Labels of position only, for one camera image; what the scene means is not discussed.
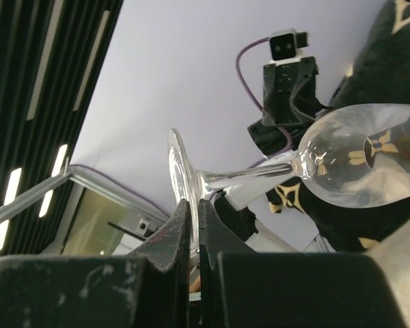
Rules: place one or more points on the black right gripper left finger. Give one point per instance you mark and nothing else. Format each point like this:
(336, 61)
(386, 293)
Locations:
(148, 287)

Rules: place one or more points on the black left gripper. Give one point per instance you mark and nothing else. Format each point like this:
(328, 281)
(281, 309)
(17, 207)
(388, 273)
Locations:
(289, 93)

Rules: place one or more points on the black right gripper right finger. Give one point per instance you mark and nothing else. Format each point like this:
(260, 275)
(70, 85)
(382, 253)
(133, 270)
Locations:
(244, 288)

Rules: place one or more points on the clear wine glass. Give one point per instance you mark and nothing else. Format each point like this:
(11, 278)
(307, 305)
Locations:
(328, 160)

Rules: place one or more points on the black floral blanket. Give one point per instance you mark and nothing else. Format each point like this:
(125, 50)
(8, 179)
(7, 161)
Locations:
(380, 74)

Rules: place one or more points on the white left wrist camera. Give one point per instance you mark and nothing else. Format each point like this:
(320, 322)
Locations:
(287, 44)

